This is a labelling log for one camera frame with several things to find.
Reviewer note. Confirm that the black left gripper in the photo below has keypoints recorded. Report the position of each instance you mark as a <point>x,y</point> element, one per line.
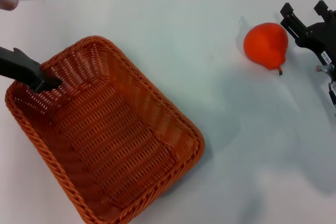
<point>18,65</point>

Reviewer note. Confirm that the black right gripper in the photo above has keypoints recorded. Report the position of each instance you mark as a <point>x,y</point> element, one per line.
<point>319,39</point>

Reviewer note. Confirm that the orange woven plastic basket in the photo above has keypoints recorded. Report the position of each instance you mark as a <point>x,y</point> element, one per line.
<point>105,134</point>

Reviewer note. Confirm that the orange toy pear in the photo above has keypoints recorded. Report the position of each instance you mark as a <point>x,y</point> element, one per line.
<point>265,44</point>

